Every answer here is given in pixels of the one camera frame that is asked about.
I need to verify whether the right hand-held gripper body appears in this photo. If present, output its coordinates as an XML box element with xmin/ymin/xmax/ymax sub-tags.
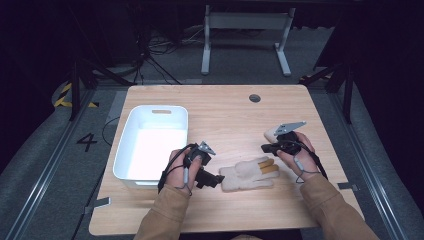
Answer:
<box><xmin>271</xmin><ymin>120</ymin><xmax>308</xmax><ymax>157</ymax></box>

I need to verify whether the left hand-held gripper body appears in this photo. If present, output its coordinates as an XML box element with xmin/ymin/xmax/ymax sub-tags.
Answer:
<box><xmin>182</xmin><ymin>140</ymin><xmax>217</xmax><ymax>171</ymax></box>

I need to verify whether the white plastic bin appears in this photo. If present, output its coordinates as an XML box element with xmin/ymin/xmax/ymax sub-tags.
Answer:
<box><xmin>112</xmin><ymin>104</ymin><xmax>190</xmax><ymax>190</ymax></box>

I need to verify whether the person's left hand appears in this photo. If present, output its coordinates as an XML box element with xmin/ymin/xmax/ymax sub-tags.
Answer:
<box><xmin>165</xmin><ymin>148</ymin><xmax>204</xmax><ymax>196</ymax></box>

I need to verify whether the person's right hand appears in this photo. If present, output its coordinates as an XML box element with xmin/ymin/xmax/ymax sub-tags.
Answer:
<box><xmin>276</xmin><ymin>131</ymin><xmax>323</xmax><ymax>183</ymax></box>

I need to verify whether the person's lap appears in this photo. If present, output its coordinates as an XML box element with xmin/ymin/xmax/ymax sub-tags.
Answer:
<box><xmin>229</xmin><ymin>234</ymin><xmax>265</xmax><ymax>240</ymax></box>

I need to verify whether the grey tape strip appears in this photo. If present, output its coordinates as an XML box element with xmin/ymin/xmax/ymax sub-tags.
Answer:
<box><xmin>337</xmin><ymin>182</ymin><xmax>361</xmax><ymax>193</ymax></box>
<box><xmin>83</xmin><ymin>196</ymin><xmax>112</xmax><ymax>215</ymax></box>

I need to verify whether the black metal stand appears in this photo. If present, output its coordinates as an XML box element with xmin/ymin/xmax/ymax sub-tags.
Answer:
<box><xmin>68</xmin><ymin>59</ymin><xmax>135</xmax><ymax>122</ymax></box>
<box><xmin>299</xmin><ymin>62</ymin><xmax>355</xmax><ymax>125</ymax></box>

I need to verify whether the yellow black floor tape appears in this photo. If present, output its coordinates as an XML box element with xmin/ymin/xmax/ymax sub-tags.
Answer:
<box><xmin>53</xmin><ymin>82</ymin><xmax>100</xmax><ymax>109</ymax></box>

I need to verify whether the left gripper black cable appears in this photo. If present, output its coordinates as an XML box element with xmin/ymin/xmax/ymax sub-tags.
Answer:
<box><xmin>157</xmin><ymin>143</ymin><xmax>198</xmax><ymax>198</ymax></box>

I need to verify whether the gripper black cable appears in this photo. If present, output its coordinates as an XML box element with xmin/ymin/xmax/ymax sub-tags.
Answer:
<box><xmin>157</xmin><ymin>143</ymin><xmax>198</xmax><ymax>198</ymax></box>
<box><xmin>283</xmin><ymin>139</ymin><xmax>329</xmax><ymax>185</ymax></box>

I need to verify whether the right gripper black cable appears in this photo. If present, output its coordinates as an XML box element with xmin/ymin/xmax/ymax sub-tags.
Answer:
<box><xmin>283</xmin><ymin>139</ymin><xmax>329</xmax><ymax>185</ymax></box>

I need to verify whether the thin black floor cable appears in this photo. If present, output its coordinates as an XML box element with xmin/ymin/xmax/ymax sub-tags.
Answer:
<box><xmin>101</xmin><ymin>115</ymin><xmax>121</xmax><ymax>147</ymax></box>

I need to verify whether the bundle of floor cables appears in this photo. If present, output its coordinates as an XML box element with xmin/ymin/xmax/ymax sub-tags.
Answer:
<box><xmin>133</xmin><ymin>24</ymin><xmax>208</xmax><ymax>85</ymax></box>

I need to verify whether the white metal desk frame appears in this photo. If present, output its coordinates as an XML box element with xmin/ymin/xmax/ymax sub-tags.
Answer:
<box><xmin>200</xmin><ymin>4</ymin><xmax>297</xmax><ymax>78</ymax></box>

